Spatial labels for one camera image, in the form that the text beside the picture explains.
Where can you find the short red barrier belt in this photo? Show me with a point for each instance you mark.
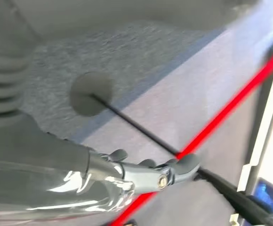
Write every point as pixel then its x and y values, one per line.
pixel 233 104

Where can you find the white panel frame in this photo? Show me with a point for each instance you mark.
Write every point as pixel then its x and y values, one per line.
pixel 263 131

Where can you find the blue shiny object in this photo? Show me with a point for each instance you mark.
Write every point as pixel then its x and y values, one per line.
pixel 269 195

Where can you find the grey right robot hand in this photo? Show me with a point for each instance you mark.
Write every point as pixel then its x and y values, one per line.
pixel 44 174

